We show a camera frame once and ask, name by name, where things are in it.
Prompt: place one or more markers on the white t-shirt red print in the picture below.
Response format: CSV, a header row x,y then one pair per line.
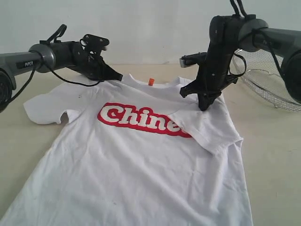
x,y
134,155

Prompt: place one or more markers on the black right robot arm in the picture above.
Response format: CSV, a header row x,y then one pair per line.
x,y
228,34

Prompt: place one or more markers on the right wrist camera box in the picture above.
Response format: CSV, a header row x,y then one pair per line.
x,y
193,59

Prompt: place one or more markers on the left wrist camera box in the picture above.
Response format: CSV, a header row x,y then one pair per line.
x,y
95,44

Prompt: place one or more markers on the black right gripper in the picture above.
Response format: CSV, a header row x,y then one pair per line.
x,y
210,81

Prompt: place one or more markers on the metal wire mesh basket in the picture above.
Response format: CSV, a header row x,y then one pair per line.
x,y
262,77

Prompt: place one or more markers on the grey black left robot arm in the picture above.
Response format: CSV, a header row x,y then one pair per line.
x,y
17,69

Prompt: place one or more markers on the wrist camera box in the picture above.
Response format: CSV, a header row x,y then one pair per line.
x,y
95,44
193,59

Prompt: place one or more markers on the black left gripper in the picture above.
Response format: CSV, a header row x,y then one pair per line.
x,y
87,60

